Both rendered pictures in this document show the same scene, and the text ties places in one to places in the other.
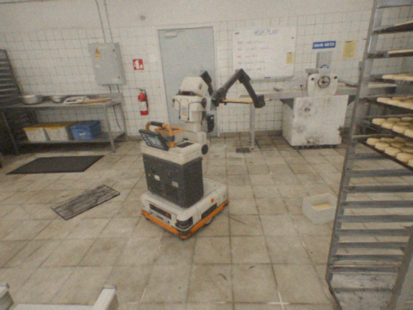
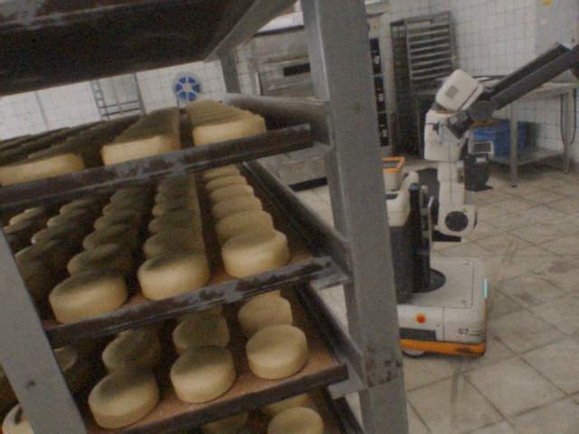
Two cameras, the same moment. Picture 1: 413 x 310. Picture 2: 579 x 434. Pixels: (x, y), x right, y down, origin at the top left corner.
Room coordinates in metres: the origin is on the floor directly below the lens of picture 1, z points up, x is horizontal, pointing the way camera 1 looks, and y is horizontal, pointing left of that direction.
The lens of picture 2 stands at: (0.91, -1.55, 1.45)
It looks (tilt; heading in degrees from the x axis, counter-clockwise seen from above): 19 degrees down; 76
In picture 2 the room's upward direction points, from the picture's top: 10 degrees counter-clockwise
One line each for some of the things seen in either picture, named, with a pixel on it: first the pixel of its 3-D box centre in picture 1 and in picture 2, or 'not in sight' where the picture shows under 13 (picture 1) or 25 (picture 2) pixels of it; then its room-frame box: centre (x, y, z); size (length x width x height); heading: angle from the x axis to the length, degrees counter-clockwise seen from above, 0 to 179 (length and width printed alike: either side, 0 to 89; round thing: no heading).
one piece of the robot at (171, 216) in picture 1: (161, 210); not in sight; (1.73, 0.48, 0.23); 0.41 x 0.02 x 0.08; 50
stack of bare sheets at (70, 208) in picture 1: (86, 199); not in sight; (2.35, 1.48, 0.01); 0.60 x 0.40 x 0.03; 141
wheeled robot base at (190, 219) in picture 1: (185, 199); (419, 298); (1.99, 0.28, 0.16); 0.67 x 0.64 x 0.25; 140
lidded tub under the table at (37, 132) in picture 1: (42, 131); not in sight; (4.42, 3.21, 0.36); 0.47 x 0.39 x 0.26; 175
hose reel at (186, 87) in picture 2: not in sight; (193, 115); (1.32, 4.41, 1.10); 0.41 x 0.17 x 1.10; 177
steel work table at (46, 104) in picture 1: (69, 123); (481, 124); (4.38, 2.66, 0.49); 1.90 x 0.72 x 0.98; 87
